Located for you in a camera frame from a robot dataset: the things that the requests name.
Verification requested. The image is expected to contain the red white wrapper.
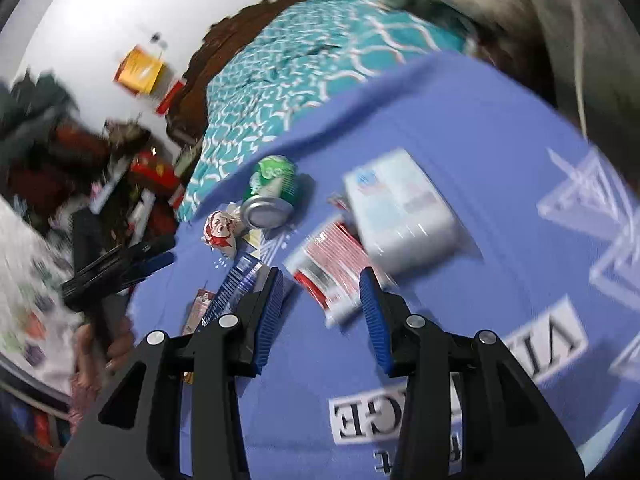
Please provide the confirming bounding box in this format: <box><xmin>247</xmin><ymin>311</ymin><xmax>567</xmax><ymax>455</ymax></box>
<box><xmin>202</xmin><ymin>210</ymin><xmax>239</xmax><ymax>259</ymax></box>

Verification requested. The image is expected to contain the green soda can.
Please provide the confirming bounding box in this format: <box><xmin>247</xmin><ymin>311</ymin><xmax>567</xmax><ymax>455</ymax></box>
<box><xmin>240</xmin><ymin>155</ymin><xmax>298</xmax><ymax>230</ymax></box>

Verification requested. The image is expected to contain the red white printed packet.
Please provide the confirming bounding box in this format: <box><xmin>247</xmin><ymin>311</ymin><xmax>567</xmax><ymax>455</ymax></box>
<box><xmin>283</xmin><ymin>214</ymin><xmax>395</xmax><ymax>328</ymax></box>

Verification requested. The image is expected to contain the white tissue pack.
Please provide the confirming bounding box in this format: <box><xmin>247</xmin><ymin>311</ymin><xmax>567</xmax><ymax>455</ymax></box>
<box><xmin>343</xmin><ymin>148</ymin><xmax>460</xmax><ymax>276</ymax></box>

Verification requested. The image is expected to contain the brown yellow medicine box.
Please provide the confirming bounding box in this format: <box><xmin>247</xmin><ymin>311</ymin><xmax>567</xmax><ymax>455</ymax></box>
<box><xmin>181</xmin><ymin>289</ymin><xmax>215</xmax><ymax>335</ymax></box>

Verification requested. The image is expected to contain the person's left hand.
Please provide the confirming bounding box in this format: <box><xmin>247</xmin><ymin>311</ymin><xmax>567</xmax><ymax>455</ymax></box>
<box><xmin>72</xmin><ymin>316</ymin><xmax>137</xmax><ymax>391</ymax></box>

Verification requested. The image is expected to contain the cluttered storage shelf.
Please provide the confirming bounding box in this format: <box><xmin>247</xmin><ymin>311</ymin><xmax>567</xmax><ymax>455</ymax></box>
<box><xmin>1</xmin><ymin>74</ymin><xmax>178</xmax><ymax>269</ymax></box>

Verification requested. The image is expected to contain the carved wooden headboard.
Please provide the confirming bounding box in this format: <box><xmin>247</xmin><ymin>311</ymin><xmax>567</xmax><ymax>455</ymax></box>
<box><xmin>165</xmin><ymin>0</ymin><xmax>306</xmax><ymax>148</ymax></box>

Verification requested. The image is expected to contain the teal patterned bed quilt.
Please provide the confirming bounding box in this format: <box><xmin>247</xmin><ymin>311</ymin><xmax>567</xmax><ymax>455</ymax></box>
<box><xmin>177</xmin><ymin>0</ymin><xmax>468</xmax><ymax>221</ymax></box>

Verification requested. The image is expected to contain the blue patterned blanket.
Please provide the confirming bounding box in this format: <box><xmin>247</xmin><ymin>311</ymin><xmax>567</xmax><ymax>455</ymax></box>
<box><xmin>240</xmin><ymin>53</ymin><xmax>639</xmax><ymax>479</ymax></box>

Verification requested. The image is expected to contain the white cable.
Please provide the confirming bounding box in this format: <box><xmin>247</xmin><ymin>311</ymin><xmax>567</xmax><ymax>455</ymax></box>
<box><xmin>560</xmin><ymin>0</ymin><xmax>590</xmax><ymax>141</ymax></box>

